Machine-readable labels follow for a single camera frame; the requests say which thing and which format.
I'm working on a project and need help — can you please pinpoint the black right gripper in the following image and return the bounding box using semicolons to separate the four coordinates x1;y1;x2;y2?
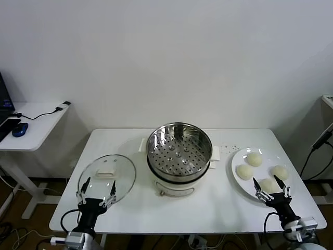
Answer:
252;174;300;226

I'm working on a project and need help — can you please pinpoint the white power strip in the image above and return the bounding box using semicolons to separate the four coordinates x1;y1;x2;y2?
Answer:
188;234;209;248

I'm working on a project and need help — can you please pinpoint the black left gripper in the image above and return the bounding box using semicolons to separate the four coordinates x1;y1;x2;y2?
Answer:
75;177;117;230

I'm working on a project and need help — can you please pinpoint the black floor cable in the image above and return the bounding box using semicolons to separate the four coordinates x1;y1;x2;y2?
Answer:
0;221;14;242

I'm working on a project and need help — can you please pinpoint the white floor cable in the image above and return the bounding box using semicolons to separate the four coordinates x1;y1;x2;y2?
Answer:
11;229;57;250

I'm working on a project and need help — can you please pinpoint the black cable with adapter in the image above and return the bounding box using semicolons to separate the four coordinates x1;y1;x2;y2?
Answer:
10;101;71;121

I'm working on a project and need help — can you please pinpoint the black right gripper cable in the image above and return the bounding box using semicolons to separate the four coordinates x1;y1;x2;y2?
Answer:
264;212;280;236

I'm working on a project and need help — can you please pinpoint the white steamed baozi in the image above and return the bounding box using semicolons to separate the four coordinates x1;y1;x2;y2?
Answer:
259;178;279;194
270;165;289;181
246;153;263;167
236;164;254;180

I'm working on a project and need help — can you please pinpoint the glass pot lid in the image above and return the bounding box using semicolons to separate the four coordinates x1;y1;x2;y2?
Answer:
77;154;137;208

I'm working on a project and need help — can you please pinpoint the blue computer mouse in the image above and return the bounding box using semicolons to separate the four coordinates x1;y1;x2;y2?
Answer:
11;122;29;138

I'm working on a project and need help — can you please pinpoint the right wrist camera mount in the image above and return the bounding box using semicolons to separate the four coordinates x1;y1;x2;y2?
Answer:
296;216;318;235

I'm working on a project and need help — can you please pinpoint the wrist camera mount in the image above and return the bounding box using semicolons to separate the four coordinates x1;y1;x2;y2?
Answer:
296;216;318;235
50;236;67;246

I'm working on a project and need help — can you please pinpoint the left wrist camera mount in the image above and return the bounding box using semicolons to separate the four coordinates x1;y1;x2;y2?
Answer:
50;236;67;246

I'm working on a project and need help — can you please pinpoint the white round plate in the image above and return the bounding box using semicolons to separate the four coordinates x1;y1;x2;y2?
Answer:
230;147;297;203

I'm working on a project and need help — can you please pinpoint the white electric cooking pot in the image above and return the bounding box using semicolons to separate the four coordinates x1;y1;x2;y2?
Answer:
140;137;221;197

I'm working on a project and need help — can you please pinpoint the stainless steel steamer basket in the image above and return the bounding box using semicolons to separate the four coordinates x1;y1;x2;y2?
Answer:
145;121;213;183

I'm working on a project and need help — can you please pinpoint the black laptop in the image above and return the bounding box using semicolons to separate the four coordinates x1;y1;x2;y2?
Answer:
0;71;16;143

